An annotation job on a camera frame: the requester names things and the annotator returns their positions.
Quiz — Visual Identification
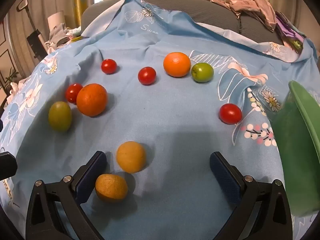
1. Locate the brownish yellow round fruit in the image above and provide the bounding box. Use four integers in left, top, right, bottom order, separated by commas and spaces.
95, 174, 128, 201

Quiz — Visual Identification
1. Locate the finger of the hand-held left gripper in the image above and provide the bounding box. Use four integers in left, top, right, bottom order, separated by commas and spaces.
0, 151, 18, 181

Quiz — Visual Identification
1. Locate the green plastic bowl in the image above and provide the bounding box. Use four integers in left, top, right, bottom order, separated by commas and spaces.
271, 80, 320, 218

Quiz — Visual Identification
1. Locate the purple cloth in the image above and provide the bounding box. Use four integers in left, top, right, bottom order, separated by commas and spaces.
274, 11, 307, 53

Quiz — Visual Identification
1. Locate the grey white clothes pile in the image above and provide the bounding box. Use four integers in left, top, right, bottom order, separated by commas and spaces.
44, 24, 82, 53

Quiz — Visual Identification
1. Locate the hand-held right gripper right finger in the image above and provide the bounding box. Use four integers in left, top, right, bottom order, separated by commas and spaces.
209, 151, 293, 240

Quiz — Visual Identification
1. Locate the red cherry tomato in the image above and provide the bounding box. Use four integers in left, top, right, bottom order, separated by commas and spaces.
101, 59, 118, 75
219, 103, 243, 125
138, 67, 157, 85
65, 83, 84, 105

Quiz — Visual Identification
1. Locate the green houseplant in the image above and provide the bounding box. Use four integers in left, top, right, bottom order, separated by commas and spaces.
0, 67, 19, 98

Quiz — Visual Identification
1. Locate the yellow patterned curtain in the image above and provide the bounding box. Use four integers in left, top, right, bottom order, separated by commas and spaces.
72, 0, 160, 30

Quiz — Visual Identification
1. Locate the pink clothes pile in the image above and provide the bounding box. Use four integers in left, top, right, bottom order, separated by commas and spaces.
199, 0, 278, 32

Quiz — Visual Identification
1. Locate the light orange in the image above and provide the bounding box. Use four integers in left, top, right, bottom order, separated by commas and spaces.
163, 52, 191, 78

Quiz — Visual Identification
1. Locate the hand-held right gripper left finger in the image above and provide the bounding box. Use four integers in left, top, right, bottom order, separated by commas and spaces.
26, 151, 107, 240

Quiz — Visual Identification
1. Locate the black upright vacuum cleaner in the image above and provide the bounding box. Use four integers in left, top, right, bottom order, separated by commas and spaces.
16, 0, 48, 58

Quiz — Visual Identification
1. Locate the bright green round fruit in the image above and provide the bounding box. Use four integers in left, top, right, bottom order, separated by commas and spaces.
191, 63, 214, 83

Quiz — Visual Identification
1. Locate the blue floral blanket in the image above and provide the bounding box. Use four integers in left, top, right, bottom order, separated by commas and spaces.
0, 0, 320, 240

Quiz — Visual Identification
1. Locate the olive green round fruit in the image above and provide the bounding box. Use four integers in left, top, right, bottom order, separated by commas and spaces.
48, 101, 72, 132

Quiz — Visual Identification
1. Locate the dark orange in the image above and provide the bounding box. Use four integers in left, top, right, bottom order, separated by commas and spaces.
76, 83, 108, 117

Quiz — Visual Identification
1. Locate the grey sofa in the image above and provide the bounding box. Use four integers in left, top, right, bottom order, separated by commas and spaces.
81, 0, 290, 46

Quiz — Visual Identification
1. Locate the white paper roll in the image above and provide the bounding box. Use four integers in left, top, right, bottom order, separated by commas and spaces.
47, 10, 66, 34

